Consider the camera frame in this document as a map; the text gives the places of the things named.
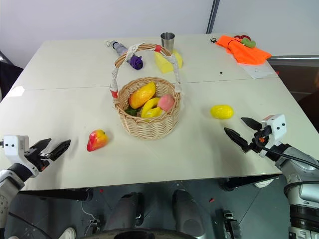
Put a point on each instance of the clear plastic bag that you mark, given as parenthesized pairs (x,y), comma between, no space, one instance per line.
(259,71)

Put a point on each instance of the orange yellow toy mango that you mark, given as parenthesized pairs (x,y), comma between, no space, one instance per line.
(142,95)

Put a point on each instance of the yellow toy banana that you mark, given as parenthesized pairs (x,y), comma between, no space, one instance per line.
(149,109)

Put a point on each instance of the black floor bracket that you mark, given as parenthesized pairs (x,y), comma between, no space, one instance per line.
(96,225)
(229,224)

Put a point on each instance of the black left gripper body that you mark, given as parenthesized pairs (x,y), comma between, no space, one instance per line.
(37,159)

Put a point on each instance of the green plush toy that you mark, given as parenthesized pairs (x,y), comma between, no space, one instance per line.
(249,42)

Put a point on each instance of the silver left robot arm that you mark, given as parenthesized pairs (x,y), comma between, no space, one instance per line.
(7,189)

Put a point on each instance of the red yellow mango toy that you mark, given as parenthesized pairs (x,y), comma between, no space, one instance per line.
(97,140)

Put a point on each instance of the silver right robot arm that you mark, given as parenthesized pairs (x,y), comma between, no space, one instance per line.
(299,174)

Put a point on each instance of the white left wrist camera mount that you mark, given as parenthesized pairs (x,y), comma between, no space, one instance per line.
(15,147)

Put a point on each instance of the dark rounded robot leg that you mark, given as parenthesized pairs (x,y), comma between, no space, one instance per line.
(188,211)
(124,211)

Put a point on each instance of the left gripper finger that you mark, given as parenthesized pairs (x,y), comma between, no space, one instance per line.
(42,145)
(59,149)

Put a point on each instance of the steel cup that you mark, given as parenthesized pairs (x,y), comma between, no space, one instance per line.
(167,41)

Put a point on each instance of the yellow sponge block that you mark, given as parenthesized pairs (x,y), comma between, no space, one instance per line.
(167,63)

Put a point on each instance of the white shoe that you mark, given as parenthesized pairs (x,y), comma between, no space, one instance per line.
(263,183)
(67,233)

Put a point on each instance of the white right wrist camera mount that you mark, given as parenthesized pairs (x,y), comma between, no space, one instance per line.
(277,129)

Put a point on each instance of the yellow toy lemon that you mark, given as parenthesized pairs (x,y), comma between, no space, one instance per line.
(222,112)

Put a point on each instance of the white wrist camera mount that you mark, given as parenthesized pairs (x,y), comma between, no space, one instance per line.
(15,147)
(277,129)

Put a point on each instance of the green leafy toy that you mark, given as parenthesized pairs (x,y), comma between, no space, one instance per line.
(130,111)

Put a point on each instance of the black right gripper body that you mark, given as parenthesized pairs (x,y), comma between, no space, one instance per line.
(259,142)

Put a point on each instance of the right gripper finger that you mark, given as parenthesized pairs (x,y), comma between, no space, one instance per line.
(236,138)
(253,123)

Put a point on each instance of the orange cloth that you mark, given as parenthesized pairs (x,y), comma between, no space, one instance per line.
(249,53)

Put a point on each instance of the small red floor scrap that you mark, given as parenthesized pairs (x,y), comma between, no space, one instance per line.
(211,200)

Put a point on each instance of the folded purple grey umbrella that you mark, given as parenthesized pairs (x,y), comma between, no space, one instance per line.
(135,61)

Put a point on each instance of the black table crossbar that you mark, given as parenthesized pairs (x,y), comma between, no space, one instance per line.
(62,194)
(246,183)

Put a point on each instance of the pink toy peach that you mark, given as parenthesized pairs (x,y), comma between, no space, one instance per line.
(166,102)

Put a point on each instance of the grey window frame post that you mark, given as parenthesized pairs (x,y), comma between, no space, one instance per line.
(213,16)

